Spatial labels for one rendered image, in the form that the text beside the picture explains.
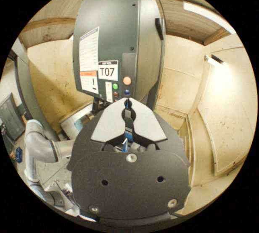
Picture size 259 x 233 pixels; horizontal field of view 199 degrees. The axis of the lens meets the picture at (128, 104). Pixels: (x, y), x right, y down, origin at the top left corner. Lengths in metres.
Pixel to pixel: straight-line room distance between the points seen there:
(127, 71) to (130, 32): 0.13
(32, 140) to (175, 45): 1.54
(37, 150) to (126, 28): 0.49
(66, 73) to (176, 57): 1.76
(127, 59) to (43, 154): 0.42
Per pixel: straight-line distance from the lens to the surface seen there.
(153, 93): 0.95
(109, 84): 0.29
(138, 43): 0.24
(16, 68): 0.76
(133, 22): 0.27
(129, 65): 0.23
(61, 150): 0.36
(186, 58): 1.29
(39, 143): 0.34
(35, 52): 1.48
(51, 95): 1.45
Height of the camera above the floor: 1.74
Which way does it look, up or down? 32 degrees down
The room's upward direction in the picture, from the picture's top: 3 degrees clockwise
